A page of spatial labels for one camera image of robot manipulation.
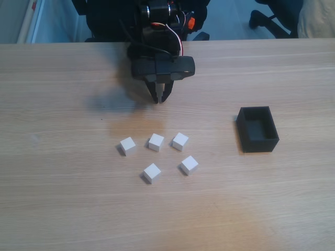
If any black oval camera box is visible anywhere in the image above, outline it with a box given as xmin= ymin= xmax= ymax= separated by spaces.
xmin=131 ymin=55 xmax=196 ymax=81

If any white leaning board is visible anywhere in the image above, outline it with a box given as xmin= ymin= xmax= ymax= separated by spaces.
xmin=17 ymin=0 xmax=45 ymax=44

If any white and red servo wire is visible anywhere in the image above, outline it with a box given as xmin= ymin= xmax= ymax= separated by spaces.
xmin=151 ymin=22 xmax=184 ymax=57

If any black open box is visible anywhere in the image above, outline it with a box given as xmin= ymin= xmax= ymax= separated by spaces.
xmin=237 ymin=106 xmax=280 ymax=154

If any white cube block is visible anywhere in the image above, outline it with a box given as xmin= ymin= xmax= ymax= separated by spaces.
xmin=143 ymin=163 xmax=162 ymax=184
xmin=119 ymin=136 xmax=137 ymax=157
xmin=148 ymin=133 xmax=165 ymax=152
xmin=180 ymin=155 xmax=199 ymax=176
xmin=171 ymin=132 xmax=189 ymax=152

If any black camera cable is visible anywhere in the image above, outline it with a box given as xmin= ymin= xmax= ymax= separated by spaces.
xmin=119 ymin=19 xmax=176 ymax=62

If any person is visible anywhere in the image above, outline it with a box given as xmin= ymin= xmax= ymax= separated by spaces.
xmin=298 ymin=0 xmax=335 ymax=39

